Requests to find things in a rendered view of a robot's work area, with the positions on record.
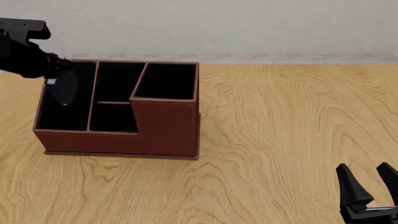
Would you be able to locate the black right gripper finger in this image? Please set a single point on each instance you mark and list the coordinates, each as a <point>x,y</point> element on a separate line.
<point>392,182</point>
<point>351,189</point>

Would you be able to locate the red-brown desk caddy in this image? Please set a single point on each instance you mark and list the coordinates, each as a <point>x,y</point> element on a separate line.
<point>164,126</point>

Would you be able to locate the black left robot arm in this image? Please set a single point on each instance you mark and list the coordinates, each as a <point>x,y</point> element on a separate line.
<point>21,60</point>

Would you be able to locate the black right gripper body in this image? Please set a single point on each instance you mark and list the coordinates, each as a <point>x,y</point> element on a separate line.
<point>373,215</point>

